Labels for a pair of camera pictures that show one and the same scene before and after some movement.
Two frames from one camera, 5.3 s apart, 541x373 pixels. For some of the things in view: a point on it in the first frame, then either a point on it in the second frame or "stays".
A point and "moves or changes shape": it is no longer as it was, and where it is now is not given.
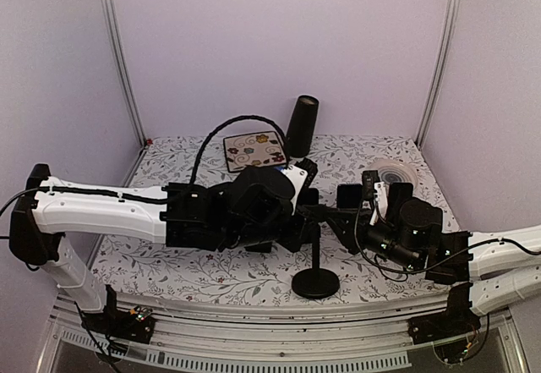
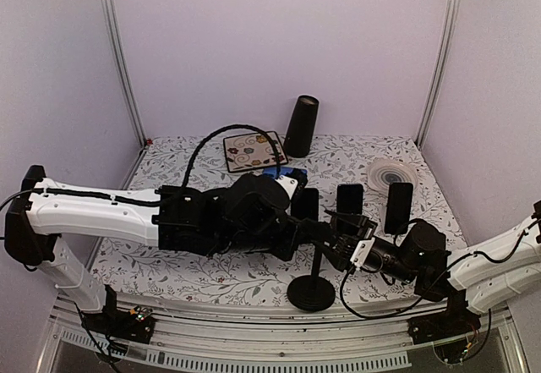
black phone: [397, 193] stays
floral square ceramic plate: [255, 150] stays
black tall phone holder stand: [316, 283] moves or changes shape
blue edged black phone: [349, 195] stays
